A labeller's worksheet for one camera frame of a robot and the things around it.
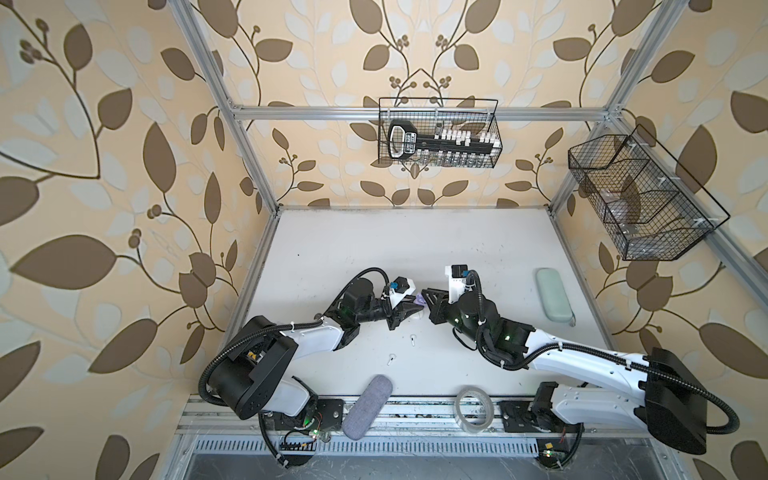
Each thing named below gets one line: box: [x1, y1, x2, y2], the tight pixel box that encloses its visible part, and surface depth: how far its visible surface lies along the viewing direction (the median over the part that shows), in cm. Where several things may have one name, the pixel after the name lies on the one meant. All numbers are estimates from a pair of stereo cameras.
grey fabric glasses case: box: [342, 374, 393, 441], surface depth 74 cm
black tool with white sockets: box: [387, 120, 502, 162], surface depth 84 cm
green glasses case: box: [536, 267, 574, 323], surface depth 95 cm
